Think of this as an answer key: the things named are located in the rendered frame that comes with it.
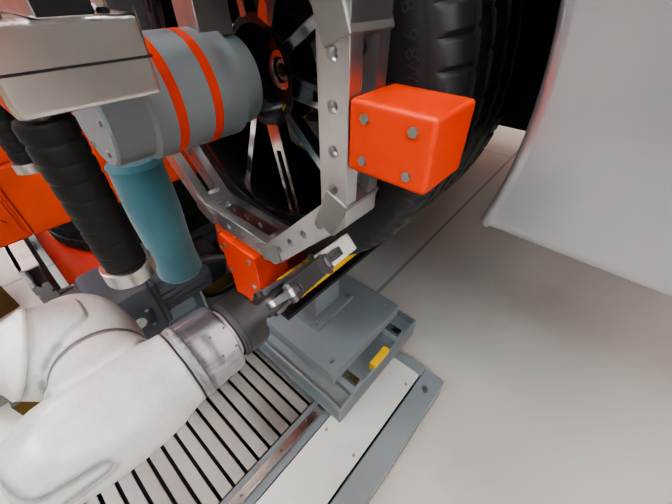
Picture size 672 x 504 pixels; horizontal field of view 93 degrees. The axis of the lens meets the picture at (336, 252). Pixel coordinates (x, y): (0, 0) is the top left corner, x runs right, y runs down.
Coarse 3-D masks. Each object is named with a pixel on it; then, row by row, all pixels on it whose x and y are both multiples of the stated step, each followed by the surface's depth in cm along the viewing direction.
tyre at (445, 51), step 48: (144, 0) 58; (432, 0) 28; (480, 0) 31; (432, 48) 30; (480, 48) 33; (480, 96) 37; (480, 144) 47; (240, 192) 70; (384, 192) 43; (432, 192) 45
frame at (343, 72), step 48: (96, 0) 52; (336, 0) 25; (384, 0) 27; (336, 48) 29; (384, 48) 30; (336, 96) 30; (336, 144) 33; (192, 192) 66; (336, 192) 37; (240, 240) 62; (288, 240) 50
